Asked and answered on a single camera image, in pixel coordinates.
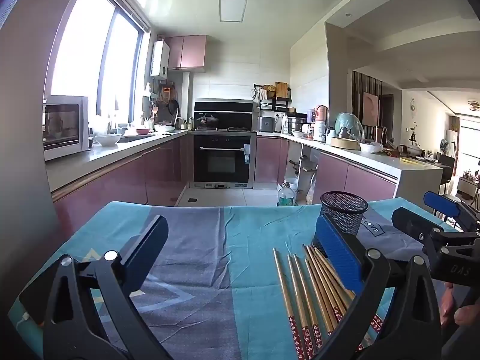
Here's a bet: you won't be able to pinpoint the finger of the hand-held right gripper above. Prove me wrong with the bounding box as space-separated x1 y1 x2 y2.
424 191 480 229
392 207 480 248

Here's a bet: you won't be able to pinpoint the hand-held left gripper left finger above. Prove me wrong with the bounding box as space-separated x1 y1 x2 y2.
42 215 169 360

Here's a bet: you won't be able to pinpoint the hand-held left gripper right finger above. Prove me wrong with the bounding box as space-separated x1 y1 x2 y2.
313 214 443 360

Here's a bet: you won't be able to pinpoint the black mesh utensil holder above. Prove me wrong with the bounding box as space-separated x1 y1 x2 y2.
320 191 369 237

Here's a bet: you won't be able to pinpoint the bunch of wooden chopsticks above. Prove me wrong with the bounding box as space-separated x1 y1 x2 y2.
272 244 385 360

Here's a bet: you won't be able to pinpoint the person's right hand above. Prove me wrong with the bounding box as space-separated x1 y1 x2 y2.
442 283 480 325

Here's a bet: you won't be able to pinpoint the pink base cabinets under window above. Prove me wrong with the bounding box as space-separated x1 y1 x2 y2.
50 135 194 229

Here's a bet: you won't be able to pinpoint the blue and grey printed tablecloth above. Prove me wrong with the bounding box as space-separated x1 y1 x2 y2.
7 197 460 360

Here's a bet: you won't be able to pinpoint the pink base cabinets beside oven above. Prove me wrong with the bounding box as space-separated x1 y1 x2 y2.
255 137 398 203

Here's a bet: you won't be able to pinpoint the plastic oil bottle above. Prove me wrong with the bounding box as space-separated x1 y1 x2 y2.
277 181 297 207

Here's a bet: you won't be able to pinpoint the white kitchen countertop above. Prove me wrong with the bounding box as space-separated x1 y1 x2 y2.
45 129 443 192

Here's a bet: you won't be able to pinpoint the round bamboo box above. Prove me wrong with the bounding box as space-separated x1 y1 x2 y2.
330 137 361 150

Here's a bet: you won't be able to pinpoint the large white bowl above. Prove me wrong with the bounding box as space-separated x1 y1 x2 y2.
94 133 122 147

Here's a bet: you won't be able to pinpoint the black built-in oven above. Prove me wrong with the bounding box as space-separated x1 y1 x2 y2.
192 132 257 189

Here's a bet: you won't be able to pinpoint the green plastic-covered appliance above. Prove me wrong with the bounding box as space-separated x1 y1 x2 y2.
335 112 364 141

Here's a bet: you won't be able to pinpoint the stainless steel pot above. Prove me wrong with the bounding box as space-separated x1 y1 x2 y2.
287 116 307 136

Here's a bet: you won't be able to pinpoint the black pot with glass lid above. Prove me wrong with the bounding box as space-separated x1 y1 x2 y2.
196 113 220 130

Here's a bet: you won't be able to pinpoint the black smartphone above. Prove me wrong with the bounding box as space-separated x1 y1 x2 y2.
18 287 46 326

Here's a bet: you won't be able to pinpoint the white microwave oven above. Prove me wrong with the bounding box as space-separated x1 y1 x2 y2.
42 95 90 162

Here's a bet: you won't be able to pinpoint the silver rice cooker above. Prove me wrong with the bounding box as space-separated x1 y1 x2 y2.
258 115 278 133

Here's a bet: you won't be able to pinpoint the black range hood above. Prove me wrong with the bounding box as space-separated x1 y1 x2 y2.
194 98 256 115

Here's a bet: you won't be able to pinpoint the grey refrigerator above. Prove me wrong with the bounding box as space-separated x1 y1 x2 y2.
0 0 99 308

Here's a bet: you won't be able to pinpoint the kitchen window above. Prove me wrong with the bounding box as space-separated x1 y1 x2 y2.
50 0 151 128

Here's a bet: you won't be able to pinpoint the square ceiling light panel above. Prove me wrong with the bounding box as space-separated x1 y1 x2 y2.
218 0 248 23

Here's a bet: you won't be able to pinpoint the framed wall picture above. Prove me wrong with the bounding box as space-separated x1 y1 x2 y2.
362 92 380 126

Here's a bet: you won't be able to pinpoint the black wall shelf rack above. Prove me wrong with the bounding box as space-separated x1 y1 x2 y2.
252 82 292 111

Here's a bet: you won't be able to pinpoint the white wall water heater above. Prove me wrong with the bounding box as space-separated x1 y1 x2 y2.
150 40 170 80

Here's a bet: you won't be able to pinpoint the pink wall cabinet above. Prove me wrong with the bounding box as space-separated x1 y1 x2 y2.
165 35 208 73

